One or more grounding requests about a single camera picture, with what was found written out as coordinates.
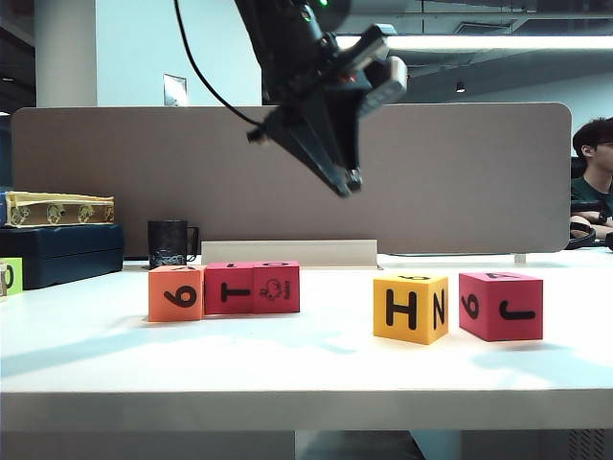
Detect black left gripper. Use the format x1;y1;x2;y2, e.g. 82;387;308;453
246;52;379;198

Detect black mug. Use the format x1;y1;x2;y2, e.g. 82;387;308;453
147;218;200;270

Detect white ceiling light strip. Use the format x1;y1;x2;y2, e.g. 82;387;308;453
334;35;613;51

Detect red foam block letter A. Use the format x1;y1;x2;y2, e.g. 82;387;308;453
458;271;544;343

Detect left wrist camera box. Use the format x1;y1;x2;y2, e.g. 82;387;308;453
353;23;409;114

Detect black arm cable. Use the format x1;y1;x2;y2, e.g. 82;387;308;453
172;0;264;128

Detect yellow patterned box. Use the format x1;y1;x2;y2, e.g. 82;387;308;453
3;191;116;228

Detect person in dark green shirt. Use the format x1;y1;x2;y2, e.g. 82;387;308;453
569;117;613;250

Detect grey-brown desk divider panel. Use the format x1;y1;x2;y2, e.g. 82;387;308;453
10;102;573;256

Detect orange foam block monkey print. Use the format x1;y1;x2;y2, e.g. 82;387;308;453
148;265;208;323

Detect silver wall plate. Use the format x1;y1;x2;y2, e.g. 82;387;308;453
161;73;188;107

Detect dark blue case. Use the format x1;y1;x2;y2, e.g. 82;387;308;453
0;223;125;291

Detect green foam block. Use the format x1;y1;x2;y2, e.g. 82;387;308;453
0;257;24;297

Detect red foam block letter L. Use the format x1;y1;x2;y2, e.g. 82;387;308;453
204;262;255;316

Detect white cable tray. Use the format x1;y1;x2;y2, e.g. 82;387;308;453
200;239;378;269

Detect yellow foam block letter H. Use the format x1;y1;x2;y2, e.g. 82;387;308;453
373;274;450;346

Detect black chair armrest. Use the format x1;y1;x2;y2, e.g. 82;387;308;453
568;222;599;251

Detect red foam block letter O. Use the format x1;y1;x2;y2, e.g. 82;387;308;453
252;260;302;315

